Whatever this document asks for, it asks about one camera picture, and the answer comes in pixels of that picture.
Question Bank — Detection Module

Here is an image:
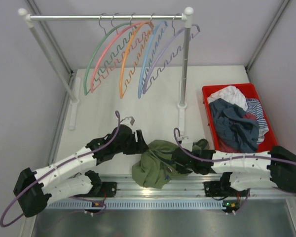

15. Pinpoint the green tank top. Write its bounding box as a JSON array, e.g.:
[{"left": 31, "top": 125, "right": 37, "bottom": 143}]
[{"left": 131, "top": 138, "right": 210, "bottom": 190}]

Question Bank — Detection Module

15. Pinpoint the green hanger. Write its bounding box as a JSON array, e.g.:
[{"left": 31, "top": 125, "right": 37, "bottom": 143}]
[{"left": 83, "top": 22, "right": 139, "bottom": 96}]

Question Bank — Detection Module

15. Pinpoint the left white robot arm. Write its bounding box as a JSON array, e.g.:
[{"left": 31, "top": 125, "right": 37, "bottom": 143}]
[{"left": 13, "top": 124, "right": 148, "bottom": 218}]

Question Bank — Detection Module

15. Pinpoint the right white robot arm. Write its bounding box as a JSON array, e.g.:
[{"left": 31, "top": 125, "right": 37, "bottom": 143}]
[{"left": 171, "top": 146, "right": 296, "bottom": 196}]

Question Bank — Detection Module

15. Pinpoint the pink hanger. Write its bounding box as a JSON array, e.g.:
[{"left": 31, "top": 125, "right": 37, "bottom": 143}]
[{"left": 90, "top": 21, "right": 149, "bottom": 89}]

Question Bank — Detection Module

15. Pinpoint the purple hanger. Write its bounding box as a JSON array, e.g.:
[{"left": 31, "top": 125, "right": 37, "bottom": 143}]
[{"left": 142, "top": 14, "right": 202, "bottom": 95}]

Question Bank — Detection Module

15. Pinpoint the blue hanger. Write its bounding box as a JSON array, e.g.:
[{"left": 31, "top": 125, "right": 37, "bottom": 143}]
[{"left": 138, "top": 21, "right": 168, "bottom": 99}]

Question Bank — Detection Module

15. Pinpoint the orange hanger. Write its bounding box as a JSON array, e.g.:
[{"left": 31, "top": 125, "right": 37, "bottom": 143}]
[{"left": 119, "top": 21, "right": 154, "bottom": 99}]

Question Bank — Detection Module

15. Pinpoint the white clothes rack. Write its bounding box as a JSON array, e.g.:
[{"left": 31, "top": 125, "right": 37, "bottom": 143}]
[{"left": 18, "top": 7, "right": 194, "bottom": 134}]

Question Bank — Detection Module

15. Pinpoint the navy blue garment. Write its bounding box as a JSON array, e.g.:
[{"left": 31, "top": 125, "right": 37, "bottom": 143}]
[{"left": 209, "top": 99, "right": 259, "bottom": 153}]

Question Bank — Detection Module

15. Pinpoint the white garment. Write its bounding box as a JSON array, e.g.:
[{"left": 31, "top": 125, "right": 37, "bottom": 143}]
[{"left": 207, "top": 85, "right": 248, "bottom": 111}]

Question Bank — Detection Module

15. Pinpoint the red plastic bin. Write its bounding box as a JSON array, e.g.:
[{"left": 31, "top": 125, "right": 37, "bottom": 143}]
[{"left": 202, "top": 83, "right": 278, "bottom": 152}]

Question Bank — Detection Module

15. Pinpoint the striped garment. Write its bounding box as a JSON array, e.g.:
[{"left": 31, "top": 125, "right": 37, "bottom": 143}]
[{"left": 246, "top": 98, "right": 269, "bottom": 145}]

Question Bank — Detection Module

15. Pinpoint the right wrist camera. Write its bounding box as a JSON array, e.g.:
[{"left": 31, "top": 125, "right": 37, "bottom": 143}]
[{"left": 181, "top": 136, "right": 193, "bottom": 150}]

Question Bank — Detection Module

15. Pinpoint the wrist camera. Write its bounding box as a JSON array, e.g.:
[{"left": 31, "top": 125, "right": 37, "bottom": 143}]
[
  {"left": 120, "top": 116, "right": 135, "bottom": 127},
  {"left": 181, "top": 136, "right": 193, "bottom": 150}
]

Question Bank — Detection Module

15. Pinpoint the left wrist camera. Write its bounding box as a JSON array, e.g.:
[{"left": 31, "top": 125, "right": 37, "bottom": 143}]
[{"left": 120, "top": 116, "right": 135, "bottom": 127}]

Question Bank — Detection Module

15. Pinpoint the aluminium mounting rail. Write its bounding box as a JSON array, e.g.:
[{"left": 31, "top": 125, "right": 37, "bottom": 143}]
[{"left": 45, "top": 172, "right": 296, "bottom": 198}]

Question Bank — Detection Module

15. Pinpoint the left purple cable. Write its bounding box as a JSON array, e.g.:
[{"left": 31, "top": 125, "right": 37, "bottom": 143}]
[{"left": 0, "top": 110, "right": 121, "bottom": 227}]

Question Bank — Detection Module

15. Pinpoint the purple cable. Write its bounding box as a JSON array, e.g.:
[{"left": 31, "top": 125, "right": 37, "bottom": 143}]
[
  {"left": 173, "top": 127, "right": 296, "bottom": 169},
  {"left": 0, "top": 110, "right": 121, "bottom": 227}
]

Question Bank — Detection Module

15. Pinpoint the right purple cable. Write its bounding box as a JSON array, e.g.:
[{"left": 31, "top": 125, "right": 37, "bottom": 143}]
[{"left": 173, "top": 127, "right": 296, "bottom": 169}]

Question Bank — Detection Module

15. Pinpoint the slotted cable duct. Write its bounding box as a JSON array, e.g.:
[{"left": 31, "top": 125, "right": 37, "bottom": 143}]
[{"left": 46, "top": 199, "right": 239, "bottom": 210}]

